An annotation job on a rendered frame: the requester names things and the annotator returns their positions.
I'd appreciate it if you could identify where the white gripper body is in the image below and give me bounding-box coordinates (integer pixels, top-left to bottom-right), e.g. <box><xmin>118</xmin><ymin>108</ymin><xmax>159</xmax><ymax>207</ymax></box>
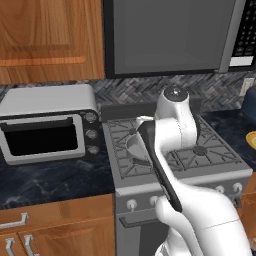
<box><xmin>135</xmin><ymin>115</ymin><xmax>155</xmax><ymax>128</ymax></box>

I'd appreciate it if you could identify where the silver toaster oven knob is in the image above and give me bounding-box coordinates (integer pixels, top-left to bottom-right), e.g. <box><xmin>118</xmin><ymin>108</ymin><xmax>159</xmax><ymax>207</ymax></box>
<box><xmin>85</xmin><ymin>128</ymin><xmax>98</xmax><ymax>140</ymax></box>
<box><xmin>88</xmin><ymin>144</ymin><xmax>100</xmax><ymax>156</ymax></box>
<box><xmin>84</xmin><ymin>111</ymin><xmax>97</xmax><ymax>123</ymax></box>

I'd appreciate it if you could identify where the grey stove with hob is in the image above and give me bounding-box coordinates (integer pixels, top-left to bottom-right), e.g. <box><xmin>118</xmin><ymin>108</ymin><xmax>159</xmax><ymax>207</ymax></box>
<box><xmin>100</xmin><ymin>97</ymin><xmax>254</xmax><ymax>256</ymax></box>

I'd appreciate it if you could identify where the black and grey microwave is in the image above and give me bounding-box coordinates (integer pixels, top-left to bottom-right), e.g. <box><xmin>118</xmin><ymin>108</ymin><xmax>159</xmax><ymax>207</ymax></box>
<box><xmin>101</xmin><ymin>0</ymin><xmax>256</xmax><ymax>80</ymax></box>

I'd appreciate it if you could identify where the silver toaster oven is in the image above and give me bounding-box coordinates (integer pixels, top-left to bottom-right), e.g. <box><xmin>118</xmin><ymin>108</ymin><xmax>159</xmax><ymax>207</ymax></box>
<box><xmin>0</xmin><ymin>83</ymin><xmax>102</xmax><ymax>166</ymax></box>

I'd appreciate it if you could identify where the toaster oven glass door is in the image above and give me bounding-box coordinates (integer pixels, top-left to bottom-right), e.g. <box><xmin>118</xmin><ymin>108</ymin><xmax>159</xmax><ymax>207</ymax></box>
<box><xmin>0</xmin><ymin>114</ymin><xmax>86</xmax><ymax>166</ymax></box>

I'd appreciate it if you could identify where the blue round jar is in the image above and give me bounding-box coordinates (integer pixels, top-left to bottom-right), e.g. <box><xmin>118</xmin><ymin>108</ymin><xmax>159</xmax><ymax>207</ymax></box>
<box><xmin>240</xmin><ymin>87</ymin><xmax>256</xmax><ymax>122</ymax></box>

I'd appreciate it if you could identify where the yellow plate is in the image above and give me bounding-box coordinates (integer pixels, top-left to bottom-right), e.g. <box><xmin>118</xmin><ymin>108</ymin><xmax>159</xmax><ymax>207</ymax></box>
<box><xmin>245</xmin><ymin>130</ymin><xmax>256</xmax><ymax>151</ymax></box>

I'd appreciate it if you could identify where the wooden drawer front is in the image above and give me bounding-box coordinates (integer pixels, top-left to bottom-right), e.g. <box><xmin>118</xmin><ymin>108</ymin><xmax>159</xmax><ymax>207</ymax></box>
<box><xmin>0</xmin><ymin>193</ymin><xmax>116</xmax><ymax>236</ymax></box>

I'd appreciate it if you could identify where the wooden base cabinet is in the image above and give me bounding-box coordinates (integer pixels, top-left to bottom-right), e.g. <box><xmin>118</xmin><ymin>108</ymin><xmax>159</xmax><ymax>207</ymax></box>
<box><xmin>239</xmin><ymin>181</ymin><xmax>256</xmax><ymax>242</ymax></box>

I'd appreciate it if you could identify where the wooden base cupboard door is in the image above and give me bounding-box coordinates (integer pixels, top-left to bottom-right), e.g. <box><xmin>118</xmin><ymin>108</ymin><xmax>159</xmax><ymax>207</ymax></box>
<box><xmin>0</xmin><ymin>232</ymin><xmax>19</xmax><ymax>256</ymax></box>
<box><xmin>17</xmin><ymin>215</ymin><xmax>116</xmax><ymax>256</ymax></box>

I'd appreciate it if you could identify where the dark oven door handle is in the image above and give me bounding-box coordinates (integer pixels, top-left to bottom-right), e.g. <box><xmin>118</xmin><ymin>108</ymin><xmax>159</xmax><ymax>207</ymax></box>
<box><xmin>118</xmin><ymin>195</ymin><xmax>243</xmax><ymax>229</ymax></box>

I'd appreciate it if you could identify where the white wall outlet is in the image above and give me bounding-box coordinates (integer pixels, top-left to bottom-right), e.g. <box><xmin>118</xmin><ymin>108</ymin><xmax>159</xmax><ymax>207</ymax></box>
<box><xmin>240</xmin><ymin>77</ymin><xmax>255</xmax><ymax>97</ymax></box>

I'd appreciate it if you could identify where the wooden wall cupboard door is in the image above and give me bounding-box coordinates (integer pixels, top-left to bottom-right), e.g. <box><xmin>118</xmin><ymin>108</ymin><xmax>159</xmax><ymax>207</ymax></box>
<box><xmin>0</xmin><ymin>0</ymin><xmax>106</xmax><ymax>86</ymax></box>

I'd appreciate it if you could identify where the silver drawer handle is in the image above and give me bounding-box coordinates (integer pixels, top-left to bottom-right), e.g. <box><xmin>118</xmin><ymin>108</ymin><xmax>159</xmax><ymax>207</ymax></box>
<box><xmin>0</xmin><ymin>212</ymin><xmax>30</xmax><ymax>230</ymax></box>

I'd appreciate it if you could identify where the silver cupboard handle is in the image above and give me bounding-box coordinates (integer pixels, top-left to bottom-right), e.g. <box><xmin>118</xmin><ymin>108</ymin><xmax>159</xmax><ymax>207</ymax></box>
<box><xmin>4</xmin><ymin>237</ymin><xmax>16</xmax><ymax>256</ymax></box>
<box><xmin>22</xmin><ymin>234</ymin><xmax>40</xmax><ymax>256</ymax></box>

